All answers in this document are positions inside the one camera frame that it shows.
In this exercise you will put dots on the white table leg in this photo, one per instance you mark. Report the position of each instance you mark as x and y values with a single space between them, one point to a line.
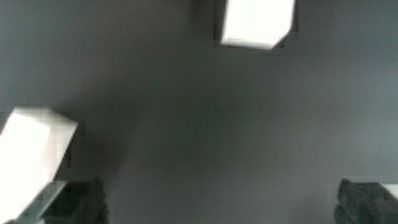
35 141
258 21

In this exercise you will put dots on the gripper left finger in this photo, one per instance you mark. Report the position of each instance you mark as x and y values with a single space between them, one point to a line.
68 204

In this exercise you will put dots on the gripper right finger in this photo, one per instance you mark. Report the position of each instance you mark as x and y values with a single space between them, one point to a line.
367 203

